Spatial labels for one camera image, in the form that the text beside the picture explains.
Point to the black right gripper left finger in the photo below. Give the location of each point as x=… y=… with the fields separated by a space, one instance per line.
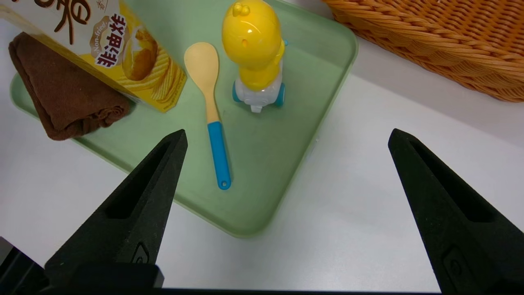
x=135 y=213

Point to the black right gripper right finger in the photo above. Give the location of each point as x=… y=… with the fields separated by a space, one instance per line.
x=462 y=229

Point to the brown towel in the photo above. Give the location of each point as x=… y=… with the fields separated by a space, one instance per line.
x=61 y=94

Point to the yellow potato chips box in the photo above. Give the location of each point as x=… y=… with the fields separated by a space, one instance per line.
x=123 y=49

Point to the yellow duck toy car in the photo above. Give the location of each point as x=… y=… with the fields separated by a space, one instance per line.
x=251 y=37

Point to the orange wicker basket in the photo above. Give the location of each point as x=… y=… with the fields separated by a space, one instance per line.
x=450 y=37

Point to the light green plastic tray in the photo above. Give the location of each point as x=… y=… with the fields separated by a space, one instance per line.
x=262 y=164

